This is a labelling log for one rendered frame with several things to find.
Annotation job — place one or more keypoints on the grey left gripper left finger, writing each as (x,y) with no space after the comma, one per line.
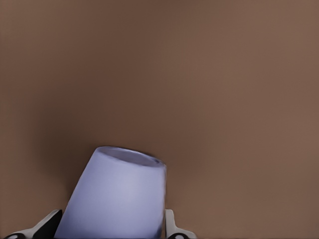
(41,226)

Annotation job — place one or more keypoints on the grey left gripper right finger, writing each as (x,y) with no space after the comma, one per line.
(174,227)

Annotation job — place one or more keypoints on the pale lavender cup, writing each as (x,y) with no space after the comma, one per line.
(119,196)

